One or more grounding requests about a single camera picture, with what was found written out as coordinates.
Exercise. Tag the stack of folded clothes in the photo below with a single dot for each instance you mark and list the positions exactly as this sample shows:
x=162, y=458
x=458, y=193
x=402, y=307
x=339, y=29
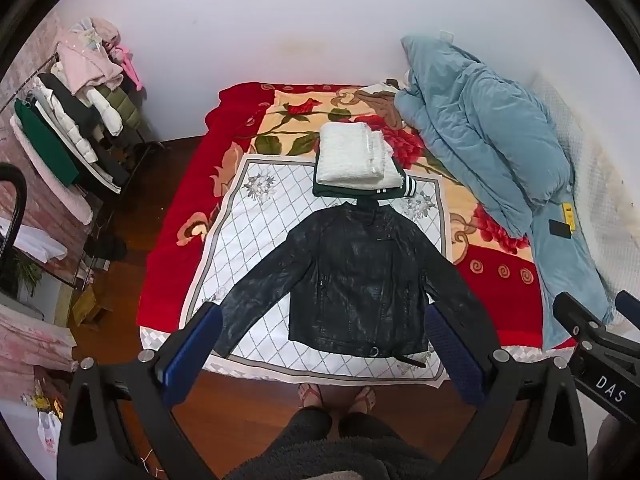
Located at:
x=107, y=162

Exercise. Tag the pink fluffy hanging garment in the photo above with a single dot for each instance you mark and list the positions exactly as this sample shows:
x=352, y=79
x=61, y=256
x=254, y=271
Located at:
x=65, y=200

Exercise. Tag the person's leg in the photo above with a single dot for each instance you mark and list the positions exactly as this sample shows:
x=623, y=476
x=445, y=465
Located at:
x=300, y=440
x=370, y=440

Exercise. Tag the white diamond-patterned blanket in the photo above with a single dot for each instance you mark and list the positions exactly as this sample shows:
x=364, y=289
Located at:
x=265, y=210

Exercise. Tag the black phone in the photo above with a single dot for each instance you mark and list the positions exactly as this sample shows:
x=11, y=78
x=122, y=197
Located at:
x=560, y=228

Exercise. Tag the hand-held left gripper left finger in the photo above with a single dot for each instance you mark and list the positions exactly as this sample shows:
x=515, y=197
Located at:
x=192, y=350

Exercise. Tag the hot pink garment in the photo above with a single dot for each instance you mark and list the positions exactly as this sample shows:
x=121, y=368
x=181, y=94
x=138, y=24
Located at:
x=131, y=70

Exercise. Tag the white fluffy folded garment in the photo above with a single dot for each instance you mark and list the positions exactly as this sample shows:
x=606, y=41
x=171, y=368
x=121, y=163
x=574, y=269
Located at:
x=350, y=155

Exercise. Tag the person's left leg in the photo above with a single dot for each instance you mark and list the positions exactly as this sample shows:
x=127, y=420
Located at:
x=300, y=440

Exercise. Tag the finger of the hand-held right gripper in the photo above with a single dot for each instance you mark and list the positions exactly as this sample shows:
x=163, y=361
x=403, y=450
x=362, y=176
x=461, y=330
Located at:
x=575, y=317
x=630, y=307

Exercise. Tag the person's left foot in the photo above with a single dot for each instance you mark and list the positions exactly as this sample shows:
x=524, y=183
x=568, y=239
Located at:
x=310, y=396

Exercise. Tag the white textured bedspread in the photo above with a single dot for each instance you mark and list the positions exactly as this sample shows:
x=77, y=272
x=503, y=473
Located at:
x=600, y=185

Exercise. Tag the cardboard box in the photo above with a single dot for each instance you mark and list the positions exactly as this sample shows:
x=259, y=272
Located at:
x=92, y=307

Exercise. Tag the white puffer jacket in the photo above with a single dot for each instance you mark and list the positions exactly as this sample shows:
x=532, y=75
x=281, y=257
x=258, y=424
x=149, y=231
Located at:
x=70, y=125

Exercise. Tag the yellow small item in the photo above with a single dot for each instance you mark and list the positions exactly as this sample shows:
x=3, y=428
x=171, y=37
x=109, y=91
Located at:
x=568, y=215

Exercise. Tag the pale pink jacket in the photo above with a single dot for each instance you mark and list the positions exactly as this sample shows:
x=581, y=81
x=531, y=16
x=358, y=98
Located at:
x=85, y=55

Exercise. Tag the olive puffer jacket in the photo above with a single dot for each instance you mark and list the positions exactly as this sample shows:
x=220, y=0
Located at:
x=117, y=105

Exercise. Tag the white plastic bag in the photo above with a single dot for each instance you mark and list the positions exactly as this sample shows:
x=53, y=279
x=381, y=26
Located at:
x=49, y=432

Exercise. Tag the green folded garment striped cuffs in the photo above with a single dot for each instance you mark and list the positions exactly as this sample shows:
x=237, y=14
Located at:
x=395, y=191

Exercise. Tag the light blue quilt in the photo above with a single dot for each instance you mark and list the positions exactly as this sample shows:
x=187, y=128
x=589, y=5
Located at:
x=480, y=125

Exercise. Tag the red floral blanket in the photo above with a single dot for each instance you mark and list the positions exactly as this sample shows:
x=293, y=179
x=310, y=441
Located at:
x=200, y=170

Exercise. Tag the cream cloth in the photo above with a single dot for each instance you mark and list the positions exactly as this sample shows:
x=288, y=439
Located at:
x=382, y=87

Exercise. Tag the potted green plant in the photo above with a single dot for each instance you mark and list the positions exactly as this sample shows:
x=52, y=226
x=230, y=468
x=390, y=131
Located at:
x=27, y=275

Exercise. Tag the green hanging garment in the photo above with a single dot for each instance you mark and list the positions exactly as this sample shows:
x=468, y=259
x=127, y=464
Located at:
x=45, y=145

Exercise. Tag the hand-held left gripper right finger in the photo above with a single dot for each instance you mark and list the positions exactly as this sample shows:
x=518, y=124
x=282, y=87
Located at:
x=457, y=360

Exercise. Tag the black curved tube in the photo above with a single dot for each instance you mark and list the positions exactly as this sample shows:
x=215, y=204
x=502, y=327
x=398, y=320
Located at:
x=19, y=210

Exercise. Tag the white cloth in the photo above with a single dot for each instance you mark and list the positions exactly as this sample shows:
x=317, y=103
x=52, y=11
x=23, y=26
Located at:
x=40, y=245

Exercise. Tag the person's right leg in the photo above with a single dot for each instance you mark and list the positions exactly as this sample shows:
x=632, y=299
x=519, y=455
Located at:
x=370, y=440

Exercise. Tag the person's right forearm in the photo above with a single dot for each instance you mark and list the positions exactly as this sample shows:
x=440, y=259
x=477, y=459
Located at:
x=620, y=452

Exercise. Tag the pink floral cloth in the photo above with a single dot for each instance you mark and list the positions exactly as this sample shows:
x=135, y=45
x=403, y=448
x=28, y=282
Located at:
x=30, y=345

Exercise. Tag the person's foot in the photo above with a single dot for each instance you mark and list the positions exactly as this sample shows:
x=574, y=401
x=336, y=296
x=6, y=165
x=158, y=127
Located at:
x=361, y=399
x=310, y=396

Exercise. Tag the metal clothes rack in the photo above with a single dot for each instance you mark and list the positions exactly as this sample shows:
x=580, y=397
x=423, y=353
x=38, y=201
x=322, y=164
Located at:
x=145, y=147

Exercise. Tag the black leather jacket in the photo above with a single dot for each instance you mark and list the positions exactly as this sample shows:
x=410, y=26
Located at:
x=350, y=290

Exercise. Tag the yellow packets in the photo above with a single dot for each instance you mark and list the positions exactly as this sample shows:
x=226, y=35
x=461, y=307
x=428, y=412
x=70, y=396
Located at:
x=42, y=400

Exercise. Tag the person's right foot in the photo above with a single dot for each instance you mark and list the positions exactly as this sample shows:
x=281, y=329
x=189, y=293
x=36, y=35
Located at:
x=361, y=399

